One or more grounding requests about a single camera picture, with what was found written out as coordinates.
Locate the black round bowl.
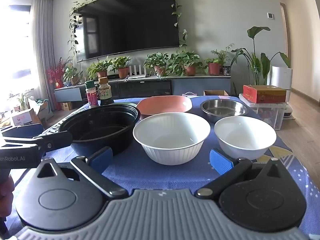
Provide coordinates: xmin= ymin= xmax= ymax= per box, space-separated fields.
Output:
xmin=58 ymin=104 xmax=142 ymax=157

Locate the pink bowl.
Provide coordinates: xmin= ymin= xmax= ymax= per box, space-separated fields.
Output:
xmin=136 ymin=96 xmax=193 ymax=120

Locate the red flower arrangement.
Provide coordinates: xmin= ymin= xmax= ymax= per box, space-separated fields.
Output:
xmin=47 ymin=57 xmax=66 ymax=89

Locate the wall-mounted black television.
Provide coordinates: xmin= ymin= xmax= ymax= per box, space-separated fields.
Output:
xmin=73 ymin=0 xmax=180 ymax=63

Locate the feathery potted green plant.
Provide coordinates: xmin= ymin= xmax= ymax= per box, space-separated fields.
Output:
xmin=204 ymin=43 xmax=235 ymax=76

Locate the white robot vacuum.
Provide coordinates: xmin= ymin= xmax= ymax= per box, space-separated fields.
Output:
xmin=282 ymin=103 xmax=295 ymax=118

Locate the open brown cardboard box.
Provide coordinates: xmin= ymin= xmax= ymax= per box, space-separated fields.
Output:
xmin=203 ymin=90 xmax=230 ymax=97

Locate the red cardboard box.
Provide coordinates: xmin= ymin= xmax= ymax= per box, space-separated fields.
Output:
xmin=243 ymin=84 xmax=287 ymax=104

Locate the large broad-leaf plant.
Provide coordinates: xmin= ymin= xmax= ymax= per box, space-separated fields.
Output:
xmin=230 ymin=26 xmax=292 ymax=86

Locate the stainless steel bowl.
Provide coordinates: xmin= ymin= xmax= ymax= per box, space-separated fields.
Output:
xmin=200 ymin=99 xmax=250 ymax=124

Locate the white smooth bowl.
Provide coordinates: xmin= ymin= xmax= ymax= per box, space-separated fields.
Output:
xmin=214 ymin=116 xmax=277 ymax=161

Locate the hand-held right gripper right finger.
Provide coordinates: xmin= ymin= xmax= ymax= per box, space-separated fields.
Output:
xmin=196 ymin=149 xmax=288 ymax=197

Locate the clear plastic storage box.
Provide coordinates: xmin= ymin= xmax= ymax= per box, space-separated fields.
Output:
xmin=239 ymin=94 xmax=287 ymax=131

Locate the dark soy sauce bottle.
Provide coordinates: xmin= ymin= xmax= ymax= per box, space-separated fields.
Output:
xmin=97 ymin=77 xmax=115 ymax=106

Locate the white slatted rack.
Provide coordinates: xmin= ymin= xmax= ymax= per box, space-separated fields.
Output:
xmin=129 ymin=64 xmax=147 ymax=78

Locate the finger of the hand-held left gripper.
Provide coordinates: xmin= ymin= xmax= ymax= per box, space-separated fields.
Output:
xmin=32 ymin=131 xmax=73 ymax=155

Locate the white printed cardboard box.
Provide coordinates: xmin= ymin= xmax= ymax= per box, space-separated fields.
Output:
xmin=11 ymin=108 xmax=42 ymax=126

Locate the bushy potted green plant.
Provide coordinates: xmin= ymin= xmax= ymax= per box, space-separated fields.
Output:
xmin=166 ymin=49 xmax=208 ymax=77

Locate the trailing vine plant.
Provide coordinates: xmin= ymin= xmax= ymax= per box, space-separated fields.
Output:
xmin=67 ymin=0 xmax=189 ymax=63

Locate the white air purifier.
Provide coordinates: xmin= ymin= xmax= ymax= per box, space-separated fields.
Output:
xmin=271 ymin=66 xmax=293 ymax=101

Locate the red label spice jar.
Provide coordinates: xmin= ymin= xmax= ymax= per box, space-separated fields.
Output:
xmin=85 ymin=80 xmax=99 ymax=108

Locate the person's left hand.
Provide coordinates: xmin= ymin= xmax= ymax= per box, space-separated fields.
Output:
xmin=0 ymin=176 xmax=15 ymax=199

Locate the grey curtain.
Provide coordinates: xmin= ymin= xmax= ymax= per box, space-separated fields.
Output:
xmin=30 ymin=0 xmax=61 ymax=107

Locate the grey television cabinet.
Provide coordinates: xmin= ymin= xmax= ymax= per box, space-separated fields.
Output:
xmin=54 ymin=76 xmax=232 ymax=103

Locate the white ribbed bowl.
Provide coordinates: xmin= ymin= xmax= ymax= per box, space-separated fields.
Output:
xmin=132 ymin=112 xmax=211 ymax=166

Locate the blue patterned tablecloth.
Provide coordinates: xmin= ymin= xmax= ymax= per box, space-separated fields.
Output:
xmin=5 ymin=95 xmax=320 ymax=240

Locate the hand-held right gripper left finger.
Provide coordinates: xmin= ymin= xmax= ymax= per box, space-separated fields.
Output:
xmin=35 ymin=147 xmax=128 ymax=198

